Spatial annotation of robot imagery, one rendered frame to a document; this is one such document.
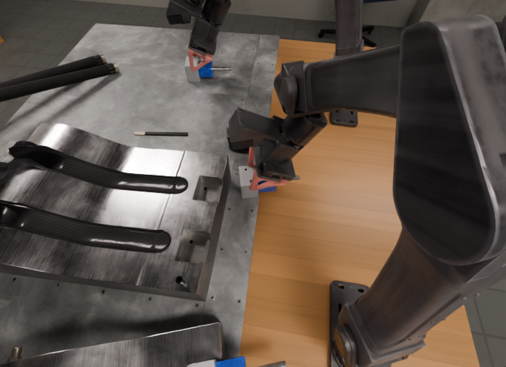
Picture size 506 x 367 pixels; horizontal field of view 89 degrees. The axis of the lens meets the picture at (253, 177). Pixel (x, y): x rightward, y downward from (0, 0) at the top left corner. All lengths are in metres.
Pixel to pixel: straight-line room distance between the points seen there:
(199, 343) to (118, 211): 0.26
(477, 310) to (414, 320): 1.38
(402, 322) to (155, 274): 0.33
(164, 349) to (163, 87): 0.67
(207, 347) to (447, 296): 0.32
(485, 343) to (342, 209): 1.15
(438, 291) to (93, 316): 0.51
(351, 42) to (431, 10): 2.27
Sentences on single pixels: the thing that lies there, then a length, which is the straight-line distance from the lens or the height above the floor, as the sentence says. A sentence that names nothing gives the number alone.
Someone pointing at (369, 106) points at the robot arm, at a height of 1.15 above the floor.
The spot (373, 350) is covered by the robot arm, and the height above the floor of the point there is 0.96.
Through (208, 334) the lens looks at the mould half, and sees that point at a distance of 0.45.
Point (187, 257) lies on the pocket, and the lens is 0.46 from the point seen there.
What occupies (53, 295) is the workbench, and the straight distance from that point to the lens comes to 0.62.
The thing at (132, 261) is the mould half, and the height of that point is 0.89.
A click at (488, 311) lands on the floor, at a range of 1.68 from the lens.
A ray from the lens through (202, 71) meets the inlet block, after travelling 0.83.
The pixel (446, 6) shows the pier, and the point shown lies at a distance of 2.96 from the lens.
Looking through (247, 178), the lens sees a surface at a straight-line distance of 0.53.
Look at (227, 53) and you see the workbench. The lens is 0.96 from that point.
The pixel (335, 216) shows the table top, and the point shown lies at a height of 0.80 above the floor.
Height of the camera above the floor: 1.30
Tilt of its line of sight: 57 degrees down
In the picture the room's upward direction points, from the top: straight up
